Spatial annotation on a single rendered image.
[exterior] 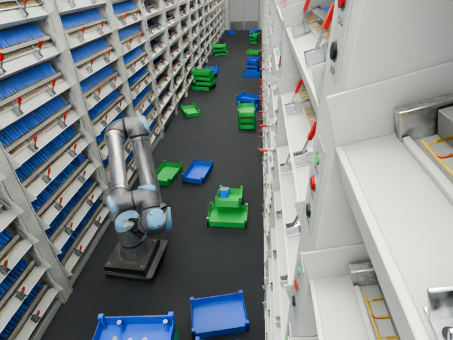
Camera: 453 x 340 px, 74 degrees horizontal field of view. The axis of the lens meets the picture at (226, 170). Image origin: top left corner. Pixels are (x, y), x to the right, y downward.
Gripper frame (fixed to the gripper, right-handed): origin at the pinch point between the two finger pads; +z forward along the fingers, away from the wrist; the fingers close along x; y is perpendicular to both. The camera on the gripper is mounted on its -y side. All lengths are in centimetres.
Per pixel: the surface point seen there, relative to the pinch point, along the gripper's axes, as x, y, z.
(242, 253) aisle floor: 68, -31, 0
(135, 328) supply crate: 20, 44, -35
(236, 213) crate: 59, -65, 20
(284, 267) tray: 26, 18, -104
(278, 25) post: -19, -91, -94
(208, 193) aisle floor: 39, -78, 46
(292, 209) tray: 12, 11, -117
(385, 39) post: -18, 32, -164
